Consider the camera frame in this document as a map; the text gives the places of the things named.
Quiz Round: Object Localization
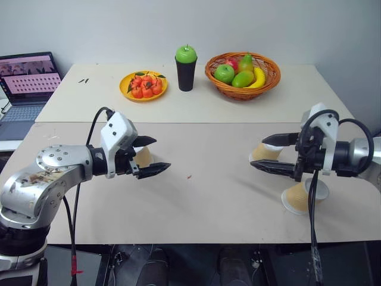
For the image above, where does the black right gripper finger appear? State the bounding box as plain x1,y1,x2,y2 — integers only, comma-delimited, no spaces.
261,132,299,148
249,160,298,179

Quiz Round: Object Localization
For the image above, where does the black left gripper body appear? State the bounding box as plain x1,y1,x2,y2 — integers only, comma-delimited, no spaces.
114,145,140,177

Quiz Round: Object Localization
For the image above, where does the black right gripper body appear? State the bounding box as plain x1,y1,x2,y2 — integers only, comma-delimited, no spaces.
293,127,326,183

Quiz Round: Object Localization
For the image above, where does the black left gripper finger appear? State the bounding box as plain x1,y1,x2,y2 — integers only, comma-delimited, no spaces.
135,162,172,181
132,135,158,148

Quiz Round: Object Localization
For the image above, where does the tan paper cup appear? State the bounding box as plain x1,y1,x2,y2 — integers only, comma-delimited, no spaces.
249,142,282,165
133,145,155,169
280,178,330,216

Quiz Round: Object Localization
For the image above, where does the yellow plate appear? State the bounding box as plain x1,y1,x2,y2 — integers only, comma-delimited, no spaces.
119,70,168,103

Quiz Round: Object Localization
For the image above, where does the brown wicker basket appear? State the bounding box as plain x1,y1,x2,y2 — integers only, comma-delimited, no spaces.
204,52,282,101

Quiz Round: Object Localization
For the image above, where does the yellow toy banana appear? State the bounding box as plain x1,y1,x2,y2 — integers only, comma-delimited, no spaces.
242,67,267,89

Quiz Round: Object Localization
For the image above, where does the green toy mango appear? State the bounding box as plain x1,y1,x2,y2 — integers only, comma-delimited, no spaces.
231,70,255,89

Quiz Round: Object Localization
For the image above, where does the black tall cup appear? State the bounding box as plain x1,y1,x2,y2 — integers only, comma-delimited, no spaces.
175,57,198,92

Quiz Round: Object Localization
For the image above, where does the green-red toy pear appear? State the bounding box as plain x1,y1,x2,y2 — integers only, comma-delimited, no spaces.
237,52,255,74

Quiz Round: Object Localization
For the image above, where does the red toy apple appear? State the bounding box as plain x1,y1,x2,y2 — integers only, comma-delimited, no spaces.
224,58,240,72

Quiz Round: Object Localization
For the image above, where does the green toy apple with stem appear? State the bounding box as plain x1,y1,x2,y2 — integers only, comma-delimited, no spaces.
175,43,198,64

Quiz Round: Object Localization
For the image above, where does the dark rounded shape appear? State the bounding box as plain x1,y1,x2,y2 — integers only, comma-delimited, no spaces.
218,246,250,286
146,247,170,286

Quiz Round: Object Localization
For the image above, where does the grey open laptop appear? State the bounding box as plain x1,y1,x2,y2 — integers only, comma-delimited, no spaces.
0,51,63,141

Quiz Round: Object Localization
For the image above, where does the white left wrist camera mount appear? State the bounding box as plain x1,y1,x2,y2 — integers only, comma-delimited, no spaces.
99,111,139,179

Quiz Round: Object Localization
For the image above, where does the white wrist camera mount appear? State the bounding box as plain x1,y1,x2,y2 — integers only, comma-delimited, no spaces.
99,111,139,179
300,102,341,176

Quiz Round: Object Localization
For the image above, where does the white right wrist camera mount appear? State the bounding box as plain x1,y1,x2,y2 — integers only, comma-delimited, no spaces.
300,102,341,176

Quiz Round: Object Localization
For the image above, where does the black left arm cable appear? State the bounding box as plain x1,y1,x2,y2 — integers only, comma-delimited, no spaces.
61,107,115,286

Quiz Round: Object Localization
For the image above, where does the black table frame leg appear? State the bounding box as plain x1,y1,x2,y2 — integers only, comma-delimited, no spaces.
94,244,115,286

